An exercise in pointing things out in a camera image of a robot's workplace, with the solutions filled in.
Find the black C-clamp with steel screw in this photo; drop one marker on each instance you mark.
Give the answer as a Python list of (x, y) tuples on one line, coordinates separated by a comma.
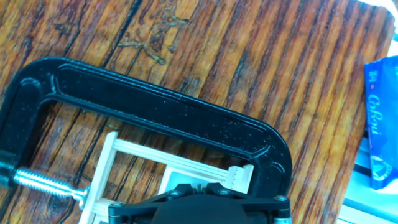
[(155, 109)]

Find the miniature wooden window frame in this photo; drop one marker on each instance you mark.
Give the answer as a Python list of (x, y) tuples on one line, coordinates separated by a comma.
[(104, 161)]

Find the small sliding window sash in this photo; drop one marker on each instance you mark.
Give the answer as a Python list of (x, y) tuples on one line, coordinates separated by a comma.
[(183, 179)]

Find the wood grain printed mat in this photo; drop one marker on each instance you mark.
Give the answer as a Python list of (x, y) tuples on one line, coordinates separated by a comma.
[(248, 46)]

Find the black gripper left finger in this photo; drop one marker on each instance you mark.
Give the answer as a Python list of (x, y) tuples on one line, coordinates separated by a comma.
[(130, 211)]

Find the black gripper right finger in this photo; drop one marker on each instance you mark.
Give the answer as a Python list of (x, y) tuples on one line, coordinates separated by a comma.
[(267, 208)]

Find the blue tissue pack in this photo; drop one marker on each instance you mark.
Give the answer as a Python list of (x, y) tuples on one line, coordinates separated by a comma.
[(382, 124)]

